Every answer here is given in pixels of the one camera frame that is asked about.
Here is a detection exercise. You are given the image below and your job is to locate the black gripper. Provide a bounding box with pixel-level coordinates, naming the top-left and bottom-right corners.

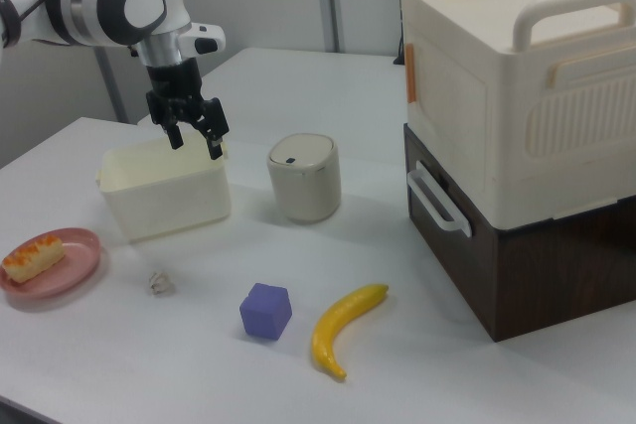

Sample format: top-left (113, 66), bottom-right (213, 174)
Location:
top-left (144, 57), bottom-right (231, 162)

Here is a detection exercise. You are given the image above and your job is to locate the bread with orange topping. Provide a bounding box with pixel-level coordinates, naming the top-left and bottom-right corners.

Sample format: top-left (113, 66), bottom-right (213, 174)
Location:
top-left (2, 233), bottom-right (66, 285)

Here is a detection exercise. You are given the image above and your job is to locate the cream plastic open bin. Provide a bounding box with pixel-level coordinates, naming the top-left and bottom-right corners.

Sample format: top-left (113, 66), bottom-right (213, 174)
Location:
top-left (94, 135), bottom-right (234, 245)

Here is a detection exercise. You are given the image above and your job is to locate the beige lidded trash can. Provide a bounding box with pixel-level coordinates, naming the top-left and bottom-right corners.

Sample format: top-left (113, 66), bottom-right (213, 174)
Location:
top-left (266, 133), bottom-right (343, 224)

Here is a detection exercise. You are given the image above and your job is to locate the crumpled white paper ball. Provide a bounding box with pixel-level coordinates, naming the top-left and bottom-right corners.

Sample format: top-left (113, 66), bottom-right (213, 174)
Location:
top-left (147, 270), bottom-right (179, 296)

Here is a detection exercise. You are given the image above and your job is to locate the pink plate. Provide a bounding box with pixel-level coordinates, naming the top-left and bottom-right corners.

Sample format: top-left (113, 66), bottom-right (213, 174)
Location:
top-left (0, 227), bottom-right (103, 301)

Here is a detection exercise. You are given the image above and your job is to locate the purple cube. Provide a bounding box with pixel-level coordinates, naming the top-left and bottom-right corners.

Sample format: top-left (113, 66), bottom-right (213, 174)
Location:
top-left (238, 282), bottom-right (293, 342)

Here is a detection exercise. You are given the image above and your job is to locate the orange latch strip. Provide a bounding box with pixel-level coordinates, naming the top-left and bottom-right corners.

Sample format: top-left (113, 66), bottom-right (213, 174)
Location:
top-left (404, 44), bottom-right (417, 105)

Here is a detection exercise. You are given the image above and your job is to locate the yellow banana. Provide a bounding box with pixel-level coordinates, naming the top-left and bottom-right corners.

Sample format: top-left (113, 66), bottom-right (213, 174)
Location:
top-left (311, 283), bottom-right (391, 380)

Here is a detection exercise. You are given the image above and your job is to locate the white toaster oven appliance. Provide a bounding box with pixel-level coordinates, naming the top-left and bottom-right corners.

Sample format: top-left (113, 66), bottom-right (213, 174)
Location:
top-left (402, 123), bottom-right (636, 344)

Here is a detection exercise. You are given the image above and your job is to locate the white drawer handle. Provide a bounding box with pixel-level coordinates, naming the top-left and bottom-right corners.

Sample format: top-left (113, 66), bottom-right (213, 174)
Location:
top-left (406, 160), bottom-right (473, 236)

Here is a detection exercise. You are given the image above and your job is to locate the cream plastic box with handles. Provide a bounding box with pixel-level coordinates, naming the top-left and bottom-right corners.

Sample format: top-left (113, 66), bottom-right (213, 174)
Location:
top-left (399, 0), bottom-right (636, 231)

